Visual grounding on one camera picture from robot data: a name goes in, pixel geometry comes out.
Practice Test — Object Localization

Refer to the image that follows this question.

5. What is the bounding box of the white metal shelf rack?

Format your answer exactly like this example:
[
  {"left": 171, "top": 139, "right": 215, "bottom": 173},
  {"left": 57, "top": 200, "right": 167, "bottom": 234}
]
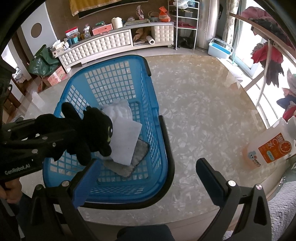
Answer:
[{"left": 168, "top": 1, "right": 200, "bottom": 50}]

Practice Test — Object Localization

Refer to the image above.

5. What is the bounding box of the red cardboard box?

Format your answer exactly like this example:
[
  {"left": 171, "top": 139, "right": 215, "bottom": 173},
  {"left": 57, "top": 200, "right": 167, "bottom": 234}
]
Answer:
[{"left": 42, "top": 66, "right": 67, "bottom": 87}]

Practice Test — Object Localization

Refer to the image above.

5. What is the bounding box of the patterned curtain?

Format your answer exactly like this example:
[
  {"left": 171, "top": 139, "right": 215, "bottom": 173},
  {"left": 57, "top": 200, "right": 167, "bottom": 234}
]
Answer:
[{"left": 222, "top": 0, "right": 240, "bottom": 45}]

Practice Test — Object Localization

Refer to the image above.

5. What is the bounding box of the wooden drying rack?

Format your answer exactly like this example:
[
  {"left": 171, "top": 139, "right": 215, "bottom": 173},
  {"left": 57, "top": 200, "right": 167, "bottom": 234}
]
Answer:
[{"left": 229, "top": 12, "right": 296, "bottom": 121}]

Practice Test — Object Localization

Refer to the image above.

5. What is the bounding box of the white sponge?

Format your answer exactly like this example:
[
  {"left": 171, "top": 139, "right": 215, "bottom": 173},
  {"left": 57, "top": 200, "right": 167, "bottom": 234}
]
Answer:
[{"left": 110, "top": 117, "right": 142, "bottom": 153}]

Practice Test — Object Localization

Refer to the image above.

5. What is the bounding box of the grey chair cover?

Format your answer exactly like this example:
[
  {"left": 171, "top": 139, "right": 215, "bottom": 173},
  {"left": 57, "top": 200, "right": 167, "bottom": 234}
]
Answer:
[{"left": 268, "top": 181, "right": 295, "bottom": 240}]

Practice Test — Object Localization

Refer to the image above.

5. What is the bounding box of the blue plastic basket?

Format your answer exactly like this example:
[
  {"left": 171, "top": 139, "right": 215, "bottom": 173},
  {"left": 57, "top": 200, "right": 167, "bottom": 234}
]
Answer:
[{"left": 39, "top": 55, "right": 175, "bottom": 210}]

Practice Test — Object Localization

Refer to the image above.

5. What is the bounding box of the orange label bottle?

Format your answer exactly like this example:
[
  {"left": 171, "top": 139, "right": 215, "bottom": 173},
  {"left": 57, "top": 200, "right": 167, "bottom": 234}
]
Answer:
[{"left": 242, "top": 116, "right": 295, "bottom": 168}]

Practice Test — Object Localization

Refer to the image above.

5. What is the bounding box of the orange bag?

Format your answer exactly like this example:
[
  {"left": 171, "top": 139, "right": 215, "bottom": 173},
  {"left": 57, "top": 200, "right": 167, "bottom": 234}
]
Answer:
[{"left": 159, "top": 6, "right": 171, "bottom": 23}]

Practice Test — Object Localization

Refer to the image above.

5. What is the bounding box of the standing air conditioner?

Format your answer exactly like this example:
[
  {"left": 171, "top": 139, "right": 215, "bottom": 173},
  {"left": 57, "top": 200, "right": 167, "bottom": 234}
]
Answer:
[{"left": 197, "top": 0, "right": 219, "bottom": 50}]

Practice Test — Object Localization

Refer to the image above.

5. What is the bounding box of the person left hand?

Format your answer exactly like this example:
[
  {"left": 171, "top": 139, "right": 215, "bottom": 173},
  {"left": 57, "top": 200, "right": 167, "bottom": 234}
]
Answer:
[{"left": 0, "top": 179, "right": 23, "bottom": 204}]

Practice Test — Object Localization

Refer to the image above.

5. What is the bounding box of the pink clothes pile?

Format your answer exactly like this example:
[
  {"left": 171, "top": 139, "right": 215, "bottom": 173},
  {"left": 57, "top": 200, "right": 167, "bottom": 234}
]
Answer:
[{"left": 240, "top": 6, "right": 295, "bottom": 49}]

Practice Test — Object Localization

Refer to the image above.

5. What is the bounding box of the white jug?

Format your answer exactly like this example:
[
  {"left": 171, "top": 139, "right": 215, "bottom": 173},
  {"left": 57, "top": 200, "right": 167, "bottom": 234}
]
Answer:
[{"left": 111, "top": 17, "right": 123, "bottom": 29}]

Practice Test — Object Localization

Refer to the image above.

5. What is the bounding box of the light blue storage bin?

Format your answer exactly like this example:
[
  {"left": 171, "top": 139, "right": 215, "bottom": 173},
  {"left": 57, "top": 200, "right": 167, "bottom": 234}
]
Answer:
[{"left": 208, "top": 38, "right": 234, "bottom": 59}]

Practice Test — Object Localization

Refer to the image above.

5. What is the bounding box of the pink drawer box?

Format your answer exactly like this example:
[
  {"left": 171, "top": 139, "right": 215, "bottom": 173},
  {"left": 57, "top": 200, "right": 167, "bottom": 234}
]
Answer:
[{"left": 92, "top": 24, "right": 113, "bottom": 36}]

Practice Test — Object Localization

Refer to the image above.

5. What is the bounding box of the white tufted TV cabinet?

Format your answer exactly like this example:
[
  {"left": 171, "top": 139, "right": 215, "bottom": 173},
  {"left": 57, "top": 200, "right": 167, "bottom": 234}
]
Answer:
[{"left": 58, "top": 22, "right": 174, "bottom": 73}]

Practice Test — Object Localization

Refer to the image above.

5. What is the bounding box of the paper roll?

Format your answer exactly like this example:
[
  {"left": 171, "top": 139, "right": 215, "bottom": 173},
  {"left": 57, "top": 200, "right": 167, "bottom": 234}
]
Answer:
[{"left": 146, "top": 36, "right": 155, "bottom": 45}]

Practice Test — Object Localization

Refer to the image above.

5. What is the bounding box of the white ribbed fluffy cloth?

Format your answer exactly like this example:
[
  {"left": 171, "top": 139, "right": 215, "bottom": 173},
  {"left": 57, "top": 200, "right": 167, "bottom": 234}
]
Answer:
[{"left": 102, "top": 99, "right": 132, "bottom": 123}]

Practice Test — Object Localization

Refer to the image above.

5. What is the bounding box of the black wall TV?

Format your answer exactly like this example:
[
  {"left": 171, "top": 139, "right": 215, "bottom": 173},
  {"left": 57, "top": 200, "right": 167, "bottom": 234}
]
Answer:
[{"left": 78, "top": 0, "right": 148, "bottom": 19}]

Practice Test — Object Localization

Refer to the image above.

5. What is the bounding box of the green plastic bag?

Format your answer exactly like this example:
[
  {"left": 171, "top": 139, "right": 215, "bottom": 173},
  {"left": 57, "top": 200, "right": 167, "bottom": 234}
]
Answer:
[{"left": 28, "top": 44, "right": 60, "bottom": 76}]

